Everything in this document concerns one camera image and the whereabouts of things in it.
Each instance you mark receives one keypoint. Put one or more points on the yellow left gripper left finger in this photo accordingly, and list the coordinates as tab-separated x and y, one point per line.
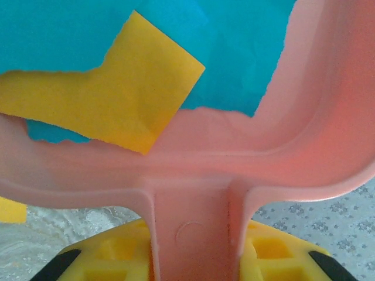
117	251

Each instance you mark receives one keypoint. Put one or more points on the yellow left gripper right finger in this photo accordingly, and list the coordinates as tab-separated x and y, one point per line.
272	253

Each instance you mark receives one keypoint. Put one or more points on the pink plastic dustpan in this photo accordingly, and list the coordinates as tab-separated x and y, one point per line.
190	181

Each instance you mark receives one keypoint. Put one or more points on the orange paper scrap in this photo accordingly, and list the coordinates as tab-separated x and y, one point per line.
132	96
11	210

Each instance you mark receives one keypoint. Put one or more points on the blue paper scrap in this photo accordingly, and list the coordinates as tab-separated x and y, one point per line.
219	58

